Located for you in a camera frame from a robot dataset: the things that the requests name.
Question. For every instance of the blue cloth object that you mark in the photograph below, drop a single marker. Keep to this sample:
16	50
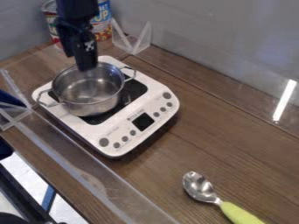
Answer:
5	149

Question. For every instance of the white and black stove top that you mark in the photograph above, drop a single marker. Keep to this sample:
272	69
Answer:
147	105

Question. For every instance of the spoon with green handle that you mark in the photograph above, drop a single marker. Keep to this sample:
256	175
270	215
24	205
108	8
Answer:
202	191

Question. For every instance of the clear acrylic corner bracket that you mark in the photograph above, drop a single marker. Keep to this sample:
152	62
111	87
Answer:
130	43

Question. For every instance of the clear acrylic left bracket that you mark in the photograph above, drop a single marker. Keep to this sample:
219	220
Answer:
15	107

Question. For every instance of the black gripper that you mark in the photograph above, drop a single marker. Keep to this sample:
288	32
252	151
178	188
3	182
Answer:
75	14

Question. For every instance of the tomato sauce can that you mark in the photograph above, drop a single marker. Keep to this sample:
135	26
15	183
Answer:
50	12

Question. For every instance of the silver steel pot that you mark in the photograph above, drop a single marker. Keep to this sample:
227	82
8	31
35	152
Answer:
88	93

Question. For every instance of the alphabet soup can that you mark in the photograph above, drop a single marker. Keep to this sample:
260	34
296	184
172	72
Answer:
102	21

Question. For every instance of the black and blue stand frame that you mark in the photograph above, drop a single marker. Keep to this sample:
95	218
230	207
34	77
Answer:
32	214

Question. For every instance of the clear acrylic front barrier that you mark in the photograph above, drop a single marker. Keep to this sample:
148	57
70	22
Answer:
103	197

